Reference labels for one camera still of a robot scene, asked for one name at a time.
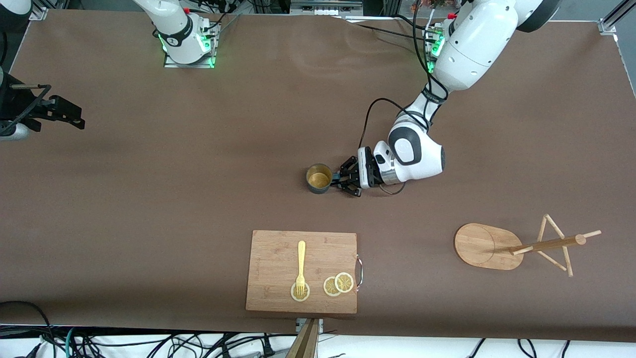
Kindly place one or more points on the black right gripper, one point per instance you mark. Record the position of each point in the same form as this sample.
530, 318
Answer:
11, 103

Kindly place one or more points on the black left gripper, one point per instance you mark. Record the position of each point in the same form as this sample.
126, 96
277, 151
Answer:
352, 175

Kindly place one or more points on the teal mug with yellow inside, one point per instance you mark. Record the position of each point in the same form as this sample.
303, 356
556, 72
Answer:
318, 179

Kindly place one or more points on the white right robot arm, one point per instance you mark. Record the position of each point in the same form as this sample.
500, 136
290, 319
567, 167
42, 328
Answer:
174, 30

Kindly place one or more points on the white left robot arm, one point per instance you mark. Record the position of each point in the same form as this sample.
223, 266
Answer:
477, 44

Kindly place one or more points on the wooden mug rack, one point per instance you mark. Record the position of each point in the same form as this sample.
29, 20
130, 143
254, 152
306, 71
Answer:
484, 246

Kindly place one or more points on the yellow plastic fork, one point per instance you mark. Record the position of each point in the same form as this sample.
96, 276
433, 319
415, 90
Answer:
301, 258

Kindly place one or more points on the lemon slice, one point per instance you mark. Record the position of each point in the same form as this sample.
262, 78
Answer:
329, 287
300, 297
344, 282

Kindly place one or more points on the bamboo cutting board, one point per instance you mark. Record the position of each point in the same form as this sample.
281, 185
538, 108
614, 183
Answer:
278, 258

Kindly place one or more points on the brown table cover sheet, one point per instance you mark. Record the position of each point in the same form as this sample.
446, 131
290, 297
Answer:
149, 199

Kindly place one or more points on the white power strip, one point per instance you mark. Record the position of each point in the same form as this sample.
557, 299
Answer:
325, 7

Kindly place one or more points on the wooden beam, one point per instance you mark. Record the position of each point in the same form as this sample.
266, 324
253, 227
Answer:
304, 343

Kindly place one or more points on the metal corner bracket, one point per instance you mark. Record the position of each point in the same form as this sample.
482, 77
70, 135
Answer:
39, 14

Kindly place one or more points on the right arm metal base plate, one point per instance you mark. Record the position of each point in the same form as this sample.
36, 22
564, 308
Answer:
208, 62

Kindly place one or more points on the aluminium frame profile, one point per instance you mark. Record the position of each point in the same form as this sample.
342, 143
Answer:
616, 12

